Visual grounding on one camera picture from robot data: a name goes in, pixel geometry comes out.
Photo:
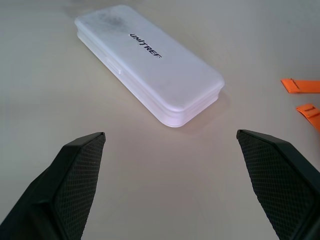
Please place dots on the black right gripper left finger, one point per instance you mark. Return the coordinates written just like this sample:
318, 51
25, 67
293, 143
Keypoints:
62, 190

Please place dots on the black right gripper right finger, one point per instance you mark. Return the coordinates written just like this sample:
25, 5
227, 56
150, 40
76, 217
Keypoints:
282, 182

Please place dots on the white plastic case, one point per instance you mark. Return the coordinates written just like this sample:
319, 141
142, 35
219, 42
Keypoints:
147, 65

